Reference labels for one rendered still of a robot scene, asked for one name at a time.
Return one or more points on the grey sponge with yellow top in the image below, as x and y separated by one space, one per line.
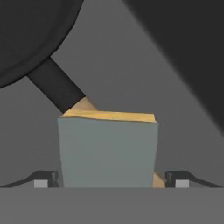
108 151

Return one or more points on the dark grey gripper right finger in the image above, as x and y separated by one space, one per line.
180 176

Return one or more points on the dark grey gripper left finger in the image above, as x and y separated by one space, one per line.
43 176

